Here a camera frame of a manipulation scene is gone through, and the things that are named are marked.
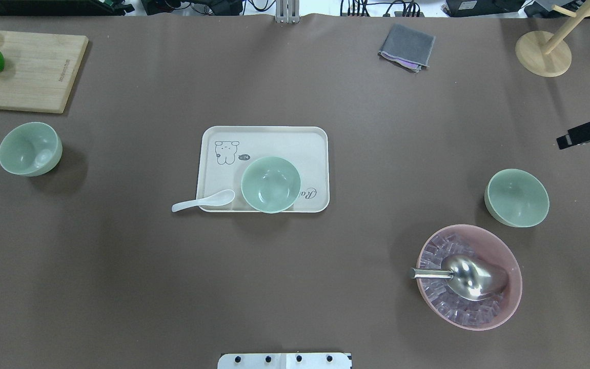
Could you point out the pink bowl with ice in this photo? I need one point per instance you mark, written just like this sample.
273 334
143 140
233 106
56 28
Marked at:
479 243

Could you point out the green bowl on tray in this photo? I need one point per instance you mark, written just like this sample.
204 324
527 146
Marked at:
270 184

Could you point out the metal scoop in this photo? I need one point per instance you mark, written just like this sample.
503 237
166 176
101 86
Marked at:
468 277

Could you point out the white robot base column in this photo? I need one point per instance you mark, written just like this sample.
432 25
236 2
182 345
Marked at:
286 360

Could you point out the bamboo cutting board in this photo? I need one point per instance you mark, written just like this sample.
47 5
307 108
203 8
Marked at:
40 70

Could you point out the green bowl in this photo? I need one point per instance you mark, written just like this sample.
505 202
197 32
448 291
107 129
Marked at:
30 150
270 184
516 198

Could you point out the aluminium frame post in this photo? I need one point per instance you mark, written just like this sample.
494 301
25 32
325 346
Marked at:
287 11

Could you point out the cream serving tray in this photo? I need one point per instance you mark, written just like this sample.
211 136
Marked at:
226 151

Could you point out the white ceramic spoon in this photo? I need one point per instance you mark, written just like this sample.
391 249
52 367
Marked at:
220 198

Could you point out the grey folded cloth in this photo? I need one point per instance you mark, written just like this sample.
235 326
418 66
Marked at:
407 47

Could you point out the wooden mug tree stand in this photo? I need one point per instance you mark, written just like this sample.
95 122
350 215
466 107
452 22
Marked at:
547 54

